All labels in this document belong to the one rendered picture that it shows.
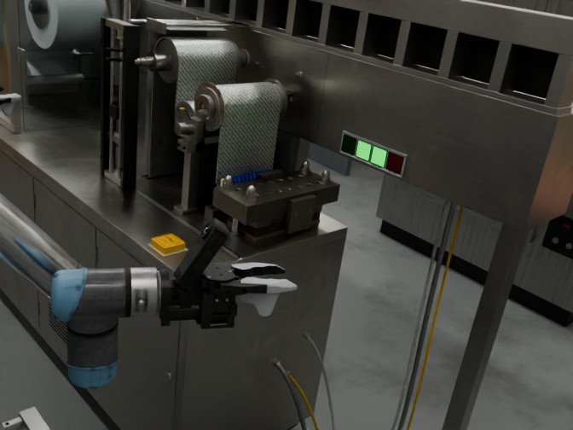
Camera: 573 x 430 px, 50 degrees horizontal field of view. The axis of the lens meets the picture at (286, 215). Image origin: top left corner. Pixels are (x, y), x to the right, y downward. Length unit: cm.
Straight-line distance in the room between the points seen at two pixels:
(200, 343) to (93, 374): 84
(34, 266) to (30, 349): 190
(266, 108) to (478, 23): 69
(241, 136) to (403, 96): 51
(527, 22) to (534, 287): 233
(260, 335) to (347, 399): 86
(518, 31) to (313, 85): 70
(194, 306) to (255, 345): 102
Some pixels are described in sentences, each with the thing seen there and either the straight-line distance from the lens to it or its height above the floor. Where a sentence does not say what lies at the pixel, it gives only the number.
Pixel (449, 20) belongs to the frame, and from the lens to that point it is 173.
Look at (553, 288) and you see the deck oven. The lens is 370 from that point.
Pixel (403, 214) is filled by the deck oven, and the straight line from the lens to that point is 411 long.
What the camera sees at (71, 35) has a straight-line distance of 273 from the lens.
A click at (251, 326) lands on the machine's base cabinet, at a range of 192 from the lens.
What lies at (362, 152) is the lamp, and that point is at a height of 118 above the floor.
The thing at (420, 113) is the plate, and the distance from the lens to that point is 177.
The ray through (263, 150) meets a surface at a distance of 202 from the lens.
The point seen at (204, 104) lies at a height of 126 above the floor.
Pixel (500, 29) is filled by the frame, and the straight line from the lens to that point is 165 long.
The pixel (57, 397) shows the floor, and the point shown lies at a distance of 267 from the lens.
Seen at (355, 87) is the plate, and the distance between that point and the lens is 191.
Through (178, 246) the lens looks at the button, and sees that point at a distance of 176.
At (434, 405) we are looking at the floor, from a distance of 285.
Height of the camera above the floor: 172
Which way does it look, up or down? 23 degrees down
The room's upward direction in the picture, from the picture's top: 8 degrees clockwise
